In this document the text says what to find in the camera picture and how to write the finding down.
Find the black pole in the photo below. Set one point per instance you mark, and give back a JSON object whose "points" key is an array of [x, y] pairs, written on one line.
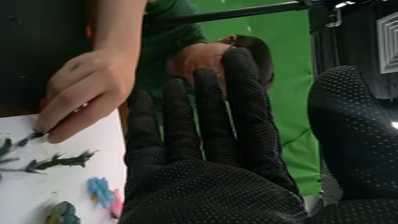
{"points": [[237, 12]]}

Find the green sprig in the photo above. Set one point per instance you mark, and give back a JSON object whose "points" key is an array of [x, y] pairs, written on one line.
{"points": [[24, 141], [65, 161]]}

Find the person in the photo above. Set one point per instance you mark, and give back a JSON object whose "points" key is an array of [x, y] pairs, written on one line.
{"points": [[95, 80]]}

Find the white sheet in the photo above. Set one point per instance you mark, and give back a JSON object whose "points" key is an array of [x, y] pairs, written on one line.
{"points": [[54, 186]]}

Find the dark mat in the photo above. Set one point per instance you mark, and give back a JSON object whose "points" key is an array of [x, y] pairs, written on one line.
{"points": [[42, 50]]}

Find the grey green flower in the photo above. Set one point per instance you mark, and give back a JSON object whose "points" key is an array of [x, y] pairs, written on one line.
{"points": [[65, 213]]}

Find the pink flower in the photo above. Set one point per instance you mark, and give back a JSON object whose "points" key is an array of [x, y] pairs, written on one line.
{"points": [[118, 205]]}

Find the blue flower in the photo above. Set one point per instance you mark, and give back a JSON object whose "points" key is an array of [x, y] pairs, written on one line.
{"points": [[101, 191]]}

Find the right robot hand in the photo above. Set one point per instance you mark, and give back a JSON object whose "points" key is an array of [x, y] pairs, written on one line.
{"points": [[225, 186]]}

